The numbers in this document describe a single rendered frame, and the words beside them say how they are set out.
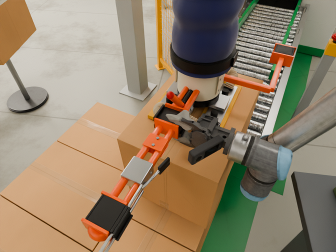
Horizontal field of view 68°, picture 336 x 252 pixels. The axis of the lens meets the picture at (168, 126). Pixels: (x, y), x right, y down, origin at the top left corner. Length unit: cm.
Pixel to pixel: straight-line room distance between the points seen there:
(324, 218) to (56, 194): 121
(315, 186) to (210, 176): 56
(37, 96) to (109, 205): 239
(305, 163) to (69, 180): 181
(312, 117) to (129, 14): 177
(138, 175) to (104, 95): 213
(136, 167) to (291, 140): 47
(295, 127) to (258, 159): 16
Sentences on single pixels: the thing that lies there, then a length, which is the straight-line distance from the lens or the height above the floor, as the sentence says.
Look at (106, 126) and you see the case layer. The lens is 164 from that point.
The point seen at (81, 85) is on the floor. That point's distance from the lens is 297.
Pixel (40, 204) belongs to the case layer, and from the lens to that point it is 143.
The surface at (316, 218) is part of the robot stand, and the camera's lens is 118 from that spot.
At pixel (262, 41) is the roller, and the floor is 52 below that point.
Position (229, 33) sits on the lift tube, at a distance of 81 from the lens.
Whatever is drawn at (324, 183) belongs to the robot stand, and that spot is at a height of 75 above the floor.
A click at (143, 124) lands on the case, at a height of 100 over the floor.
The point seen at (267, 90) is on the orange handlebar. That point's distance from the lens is 98.
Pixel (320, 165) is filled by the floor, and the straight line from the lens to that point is 241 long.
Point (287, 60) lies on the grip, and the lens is 117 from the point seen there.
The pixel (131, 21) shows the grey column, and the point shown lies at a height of 79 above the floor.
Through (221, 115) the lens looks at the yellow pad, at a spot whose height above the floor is 103.
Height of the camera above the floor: 170
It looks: 47 degrees down
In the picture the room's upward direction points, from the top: straight up
